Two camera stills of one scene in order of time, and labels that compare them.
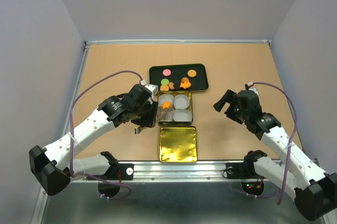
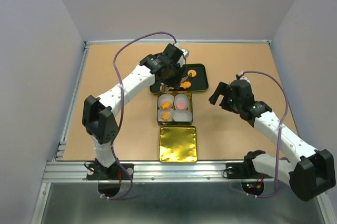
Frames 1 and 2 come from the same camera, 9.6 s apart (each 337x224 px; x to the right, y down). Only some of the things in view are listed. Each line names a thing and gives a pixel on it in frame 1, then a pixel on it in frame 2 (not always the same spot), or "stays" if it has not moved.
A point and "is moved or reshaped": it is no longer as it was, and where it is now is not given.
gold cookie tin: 175,108 stays
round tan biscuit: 191,73 stays
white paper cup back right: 181,101 stays
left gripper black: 149,120 to 175,82
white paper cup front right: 182,115 stays
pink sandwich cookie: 166,72 is moved or reshaped
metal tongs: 161,114 to 164,88
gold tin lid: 178,144 stays
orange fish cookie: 167,104 stays
